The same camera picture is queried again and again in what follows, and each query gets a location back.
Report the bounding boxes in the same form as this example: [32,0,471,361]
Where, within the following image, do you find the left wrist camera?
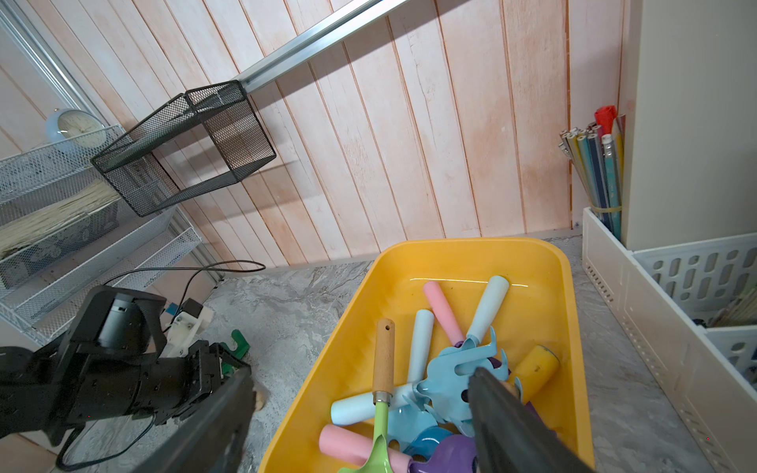
[160,299,215,358]

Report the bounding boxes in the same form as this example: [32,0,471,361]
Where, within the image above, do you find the light green wooden handled rake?
[340,318,395,472]

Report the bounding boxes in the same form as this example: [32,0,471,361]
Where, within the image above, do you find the pale blue round clock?
[45,108,106,149]

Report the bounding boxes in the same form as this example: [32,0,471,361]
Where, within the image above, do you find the old book on shelf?
[1,181,119,290]

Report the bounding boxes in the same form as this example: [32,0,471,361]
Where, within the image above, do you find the beige folder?
[621,1,756,250]

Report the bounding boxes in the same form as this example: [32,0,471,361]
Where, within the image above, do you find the green rake wooden handle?
[221,329,266,413]

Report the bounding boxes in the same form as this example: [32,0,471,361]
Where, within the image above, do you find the white wire wall shelf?
[1,125,201,346]

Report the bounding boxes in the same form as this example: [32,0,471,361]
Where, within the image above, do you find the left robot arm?
[1,286,246,445]

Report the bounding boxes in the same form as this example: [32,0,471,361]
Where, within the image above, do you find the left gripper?
[58,286,247,425]

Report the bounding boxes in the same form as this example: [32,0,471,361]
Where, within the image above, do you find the yellow storage box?
[260,238,595,472]

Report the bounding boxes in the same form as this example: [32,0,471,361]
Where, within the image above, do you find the white desktop file organizer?
[583,209,756,472]

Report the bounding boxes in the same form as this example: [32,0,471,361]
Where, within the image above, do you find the bundle of pencils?
[558,106,625,240]

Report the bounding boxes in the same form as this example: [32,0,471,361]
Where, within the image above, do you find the light blue hand rake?
[414,275,510,438]

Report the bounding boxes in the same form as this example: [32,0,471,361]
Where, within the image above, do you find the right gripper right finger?
[468,368,591,472]

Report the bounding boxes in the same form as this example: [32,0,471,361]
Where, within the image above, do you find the black mesh wall basket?
[91,81,276,217]

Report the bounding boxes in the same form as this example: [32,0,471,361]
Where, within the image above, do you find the pink handled garden tool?
[423,281,464,347]

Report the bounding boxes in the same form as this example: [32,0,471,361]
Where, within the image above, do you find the yellow handled purple tool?
[420,345,560,472]

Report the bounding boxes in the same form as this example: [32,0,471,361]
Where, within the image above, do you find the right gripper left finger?
[135,368,256,472]

